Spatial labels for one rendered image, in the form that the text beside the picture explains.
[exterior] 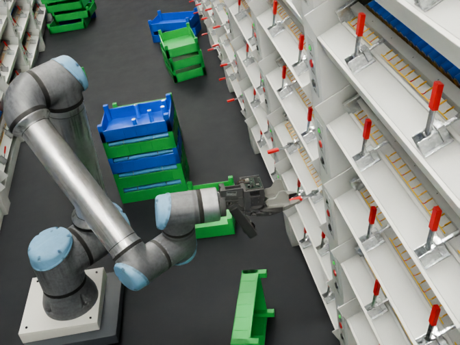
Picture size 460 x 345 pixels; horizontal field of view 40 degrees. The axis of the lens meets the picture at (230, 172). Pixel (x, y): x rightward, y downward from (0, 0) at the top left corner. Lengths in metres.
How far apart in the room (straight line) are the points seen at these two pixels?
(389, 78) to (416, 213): 0.21
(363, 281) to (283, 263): 0.89
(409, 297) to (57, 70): 1.12
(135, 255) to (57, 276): 0.52
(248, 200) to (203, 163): 1.35
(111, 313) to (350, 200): 1.12
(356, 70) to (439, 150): 0.27
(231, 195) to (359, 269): 0.38
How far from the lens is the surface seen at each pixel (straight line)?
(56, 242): 2.10
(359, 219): 1.32
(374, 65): 1.04
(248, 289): 1.96
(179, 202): 1.60
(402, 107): 0.92
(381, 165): 1.13
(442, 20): 0.71
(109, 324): 2.20
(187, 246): 1.69
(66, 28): 5.20
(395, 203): 1.05
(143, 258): 1.64
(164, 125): 2.60
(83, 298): 2.20
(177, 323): 2.20
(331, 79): 1.25
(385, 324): 1.37
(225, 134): 3.15
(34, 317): 2.28
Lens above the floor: 1.56
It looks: 33 degrees down
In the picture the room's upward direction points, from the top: 12 degrees counter-clockwise
